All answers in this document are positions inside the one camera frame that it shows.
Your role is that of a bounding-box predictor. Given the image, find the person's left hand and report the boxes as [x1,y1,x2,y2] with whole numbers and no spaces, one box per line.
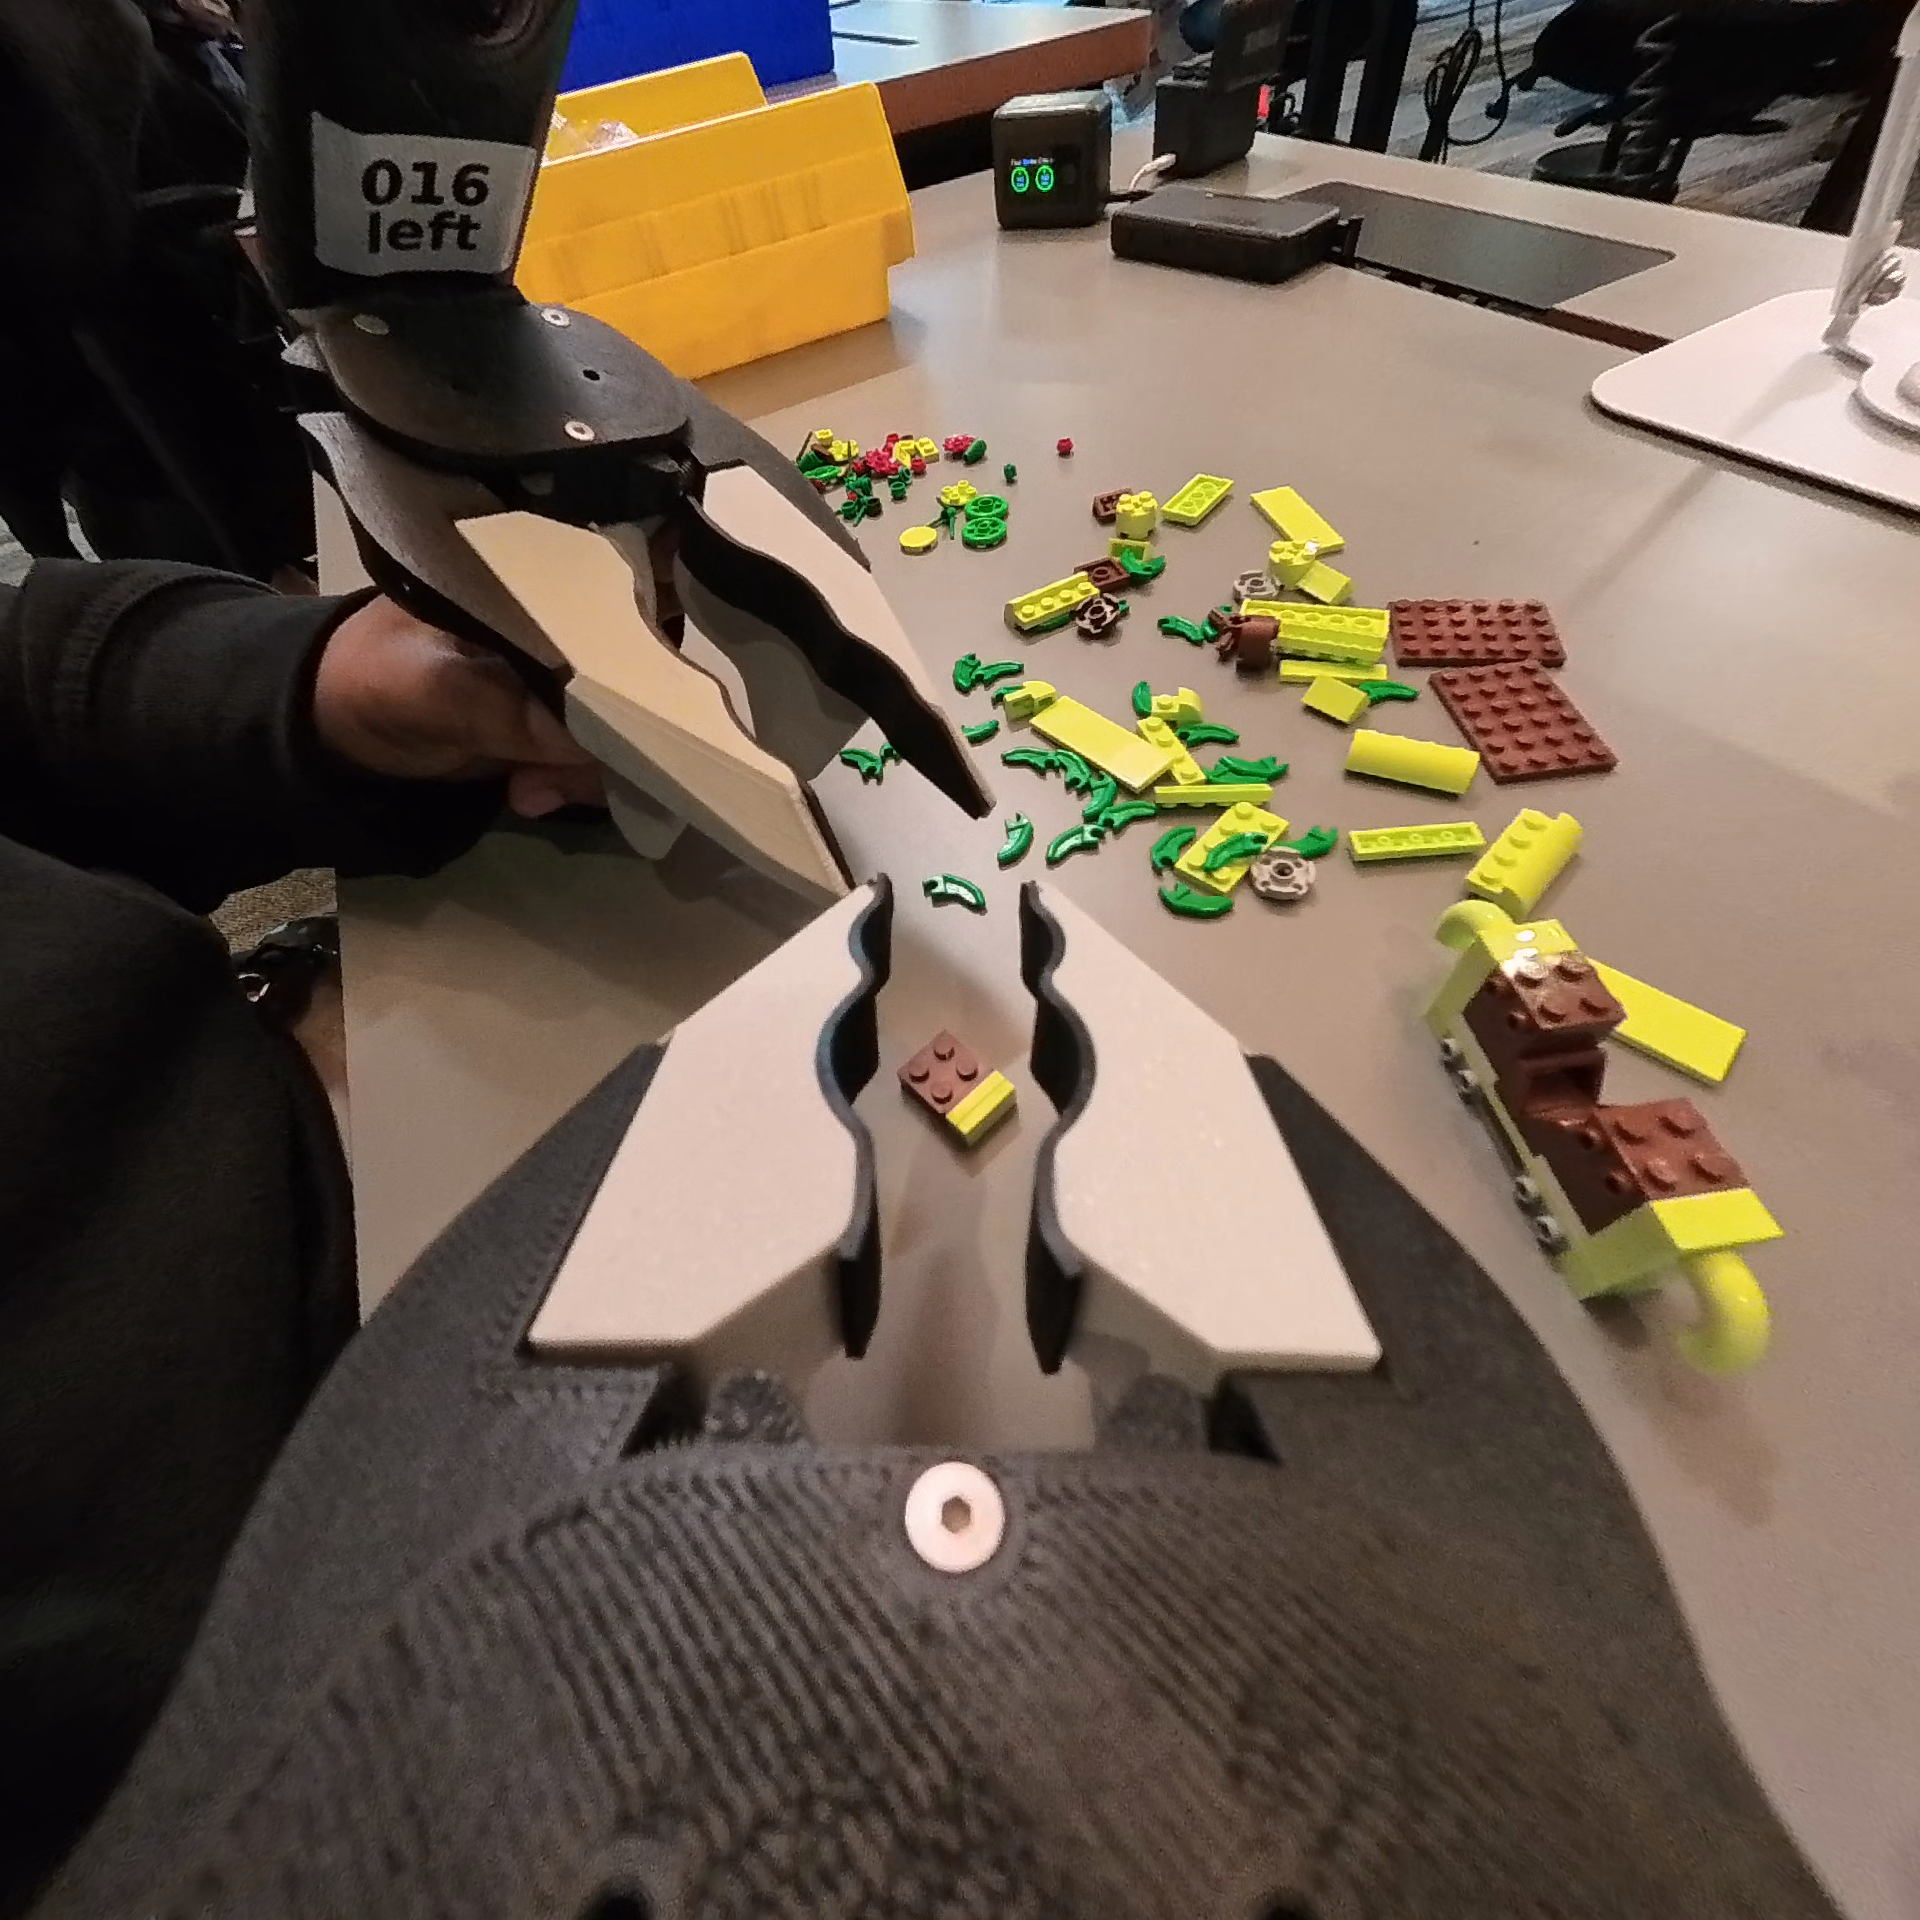
[306,593,614,826]

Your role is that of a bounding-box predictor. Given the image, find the adjacent office table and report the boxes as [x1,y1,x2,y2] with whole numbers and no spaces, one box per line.
[833,8,1157,96]

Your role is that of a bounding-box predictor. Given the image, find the white flat-base stand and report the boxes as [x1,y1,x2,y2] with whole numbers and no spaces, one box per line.
[1592,0,1920,519]

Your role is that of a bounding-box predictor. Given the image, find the black cube device green display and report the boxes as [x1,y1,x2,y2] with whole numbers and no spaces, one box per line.
[990,95,1117,232]

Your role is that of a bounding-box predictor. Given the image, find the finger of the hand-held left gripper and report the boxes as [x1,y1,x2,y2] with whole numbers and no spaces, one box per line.
[456,511,858,905]
[661,462,999,826]

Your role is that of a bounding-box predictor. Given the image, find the black box device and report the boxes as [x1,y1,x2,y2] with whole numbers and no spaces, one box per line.
[1152,66,1261,176]

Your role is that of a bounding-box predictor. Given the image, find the blue storage bin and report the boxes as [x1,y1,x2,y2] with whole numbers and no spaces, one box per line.
[562,0,842,96]

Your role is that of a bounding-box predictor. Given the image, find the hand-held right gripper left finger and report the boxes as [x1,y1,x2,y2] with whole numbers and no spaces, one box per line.
[522,873,899,1393]

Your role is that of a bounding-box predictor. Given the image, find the yellow storage bin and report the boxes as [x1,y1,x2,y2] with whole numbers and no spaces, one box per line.
[518,79,921,386]
[544,48,771,167]

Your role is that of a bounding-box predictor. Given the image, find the person's left forearm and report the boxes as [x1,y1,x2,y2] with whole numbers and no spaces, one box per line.
[0,556,378,888]

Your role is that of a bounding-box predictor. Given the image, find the lime and brown toy model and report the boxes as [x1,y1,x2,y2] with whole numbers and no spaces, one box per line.
[1423,884,1791,1377]

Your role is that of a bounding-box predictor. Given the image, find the brown studded base plate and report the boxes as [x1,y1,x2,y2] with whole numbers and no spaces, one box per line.
[1387,595,1569,673]
[1430,657,1624,787]

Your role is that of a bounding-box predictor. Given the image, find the scattered small toy bricks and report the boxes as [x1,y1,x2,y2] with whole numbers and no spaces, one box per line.
[791,423,1754,1087]

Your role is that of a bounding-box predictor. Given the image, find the brown and lime brick assembly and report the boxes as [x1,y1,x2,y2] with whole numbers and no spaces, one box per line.
[896,1028,1023,1152]

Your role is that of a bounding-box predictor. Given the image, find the black power bank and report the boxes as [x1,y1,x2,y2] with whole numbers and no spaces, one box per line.
[1107,185,1347,288]

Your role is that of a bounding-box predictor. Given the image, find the black office chair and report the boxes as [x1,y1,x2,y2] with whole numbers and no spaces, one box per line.
[1553,0,1863,204]

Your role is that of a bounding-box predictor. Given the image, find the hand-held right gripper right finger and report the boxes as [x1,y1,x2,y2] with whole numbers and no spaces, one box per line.
[1018,880,1386,1378]

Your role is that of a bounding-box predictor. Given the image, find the person's black-clothed torso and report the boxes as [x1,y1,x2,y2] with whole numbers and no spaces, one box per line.
[0,833,369,1920]

